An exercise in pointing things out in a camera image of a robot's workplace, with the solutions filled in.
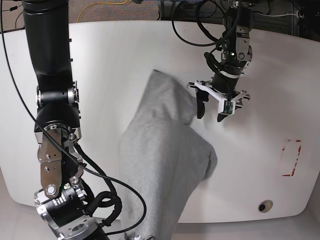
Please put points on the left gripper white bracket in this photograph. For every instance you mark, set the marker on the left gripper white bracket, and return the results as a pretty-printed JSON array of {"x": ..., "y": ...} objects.
[{"x": 204, "y": 89}]

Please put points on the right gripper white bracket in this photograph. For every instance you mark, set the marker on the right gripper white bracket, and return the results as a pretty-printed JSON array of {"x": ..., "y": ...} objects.
[{"x": 140, "y": 237}]

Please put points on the grey t-shirt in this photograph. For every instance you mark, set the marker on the grey t-shirt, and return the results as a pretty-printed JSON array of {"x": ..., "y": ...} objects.
[{"x": 162, "y": 158}]

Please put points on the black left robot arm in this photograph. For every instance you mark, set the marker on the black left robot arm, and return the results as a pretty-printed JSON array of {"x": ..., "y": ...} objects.
[{"x": 236, "y": 54}]

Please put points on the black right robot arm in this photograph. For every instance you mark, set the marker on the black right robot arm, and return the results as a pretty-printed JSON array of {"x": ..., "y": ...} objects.
[{"x": 77, "y": 200}]

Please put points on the red tape rectangle marking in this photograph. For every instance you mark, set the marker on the red tape rectangle marking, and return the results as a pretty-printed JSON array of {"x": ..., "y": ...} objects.
[{"x": 289, "y": 157}]

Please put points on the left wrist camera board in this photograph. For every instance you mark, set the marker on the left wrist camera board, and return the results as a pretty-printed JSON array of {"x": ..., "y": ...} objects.
[{"x": 228, "y": 108}]

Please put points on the right table cable grommet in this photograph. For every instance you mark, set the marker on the right table cable grommet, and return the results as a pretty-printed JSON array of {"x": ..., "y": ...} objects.
[{"x": 265, "y": 206}]

